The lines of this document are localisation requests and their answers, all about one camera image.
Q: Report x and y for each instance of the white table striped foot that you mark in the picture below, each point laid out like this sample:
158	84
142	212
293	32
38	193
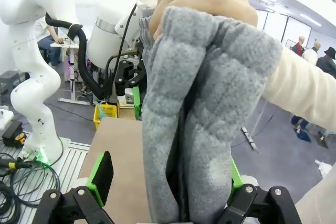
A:
249	140

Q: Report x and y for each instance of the blue cloth on floor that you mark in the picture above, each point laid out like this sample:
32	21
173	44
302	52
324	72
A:
304	136

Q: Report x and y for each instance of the white ribbed base platform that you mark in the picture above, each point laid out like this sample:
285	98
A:
73	155

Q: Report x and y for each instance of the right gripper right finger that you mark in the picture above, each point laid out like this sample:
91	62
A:
262	205

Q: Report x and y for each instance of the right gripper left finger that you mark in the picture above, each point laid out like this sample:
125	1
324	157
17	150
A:
102	179

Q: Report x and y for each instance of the seated person in white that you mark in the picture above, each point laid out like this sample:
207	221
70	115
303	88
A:
43	30

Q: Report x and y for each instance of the yellow plastic crate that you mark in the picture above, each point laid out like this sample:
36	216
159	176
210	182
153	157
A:
109	111

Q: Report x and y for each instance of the white cloth on floor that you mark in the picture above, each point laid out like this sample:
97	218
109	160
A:
324	167

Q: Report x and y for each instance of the white standing desk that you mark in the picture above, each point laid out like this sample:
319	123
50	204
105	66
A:
72	77

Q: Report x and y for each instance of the person's left forearm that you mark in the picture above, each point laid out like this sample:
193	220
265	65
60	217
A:
302	90

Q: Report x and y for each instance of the black yellow device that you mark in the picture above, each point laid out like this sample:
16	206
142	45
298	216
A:
13	132

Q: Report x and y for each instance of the mannequin in red black jacket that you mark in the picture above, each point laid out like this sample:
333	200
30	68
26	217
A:
298	47

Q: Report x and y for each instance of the grey step stool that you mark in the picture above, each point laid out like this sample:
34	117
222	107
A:
10	79

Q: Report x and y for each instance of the grey training pants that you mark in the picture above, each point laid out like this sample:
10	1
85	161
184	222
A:
210	103

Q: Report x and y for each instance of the mannequin in white jacket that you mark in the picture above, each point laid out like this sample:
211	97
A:
311	53

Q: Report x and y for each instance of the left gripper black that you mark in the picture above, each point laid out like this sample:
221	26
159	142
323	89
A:
124	74

